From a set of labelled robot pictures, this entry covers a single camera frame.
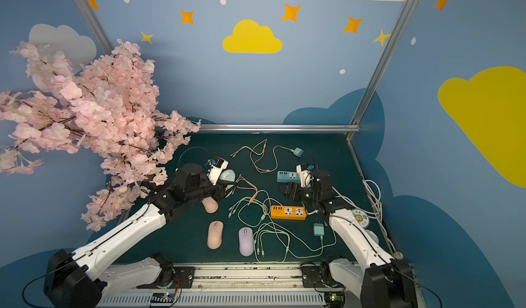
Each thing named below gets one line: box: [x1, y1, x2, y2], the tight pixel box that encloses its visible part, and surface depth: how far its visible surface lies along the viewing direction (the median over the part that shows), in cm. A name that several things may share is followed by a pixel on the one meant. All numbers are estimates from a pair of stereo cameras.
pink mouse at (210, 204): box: [201, 196, 219, 214], surface depth 92 cm
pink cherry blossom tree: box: [0, 39, 201, 233], surface depth 63 cm
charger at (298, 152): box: [293, 147, 305, 158], surface depth 114 cm
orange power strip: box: [270, 205, 307, 220], surface depth 90 cm
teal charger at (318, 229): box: [312, 223, 325, 237], surface depth 87 cm
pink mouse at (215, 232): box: [206, 220, 224, 250], surface depth 84 cm
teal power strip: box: [276, 170, 301, 183], surface depth 103 cm
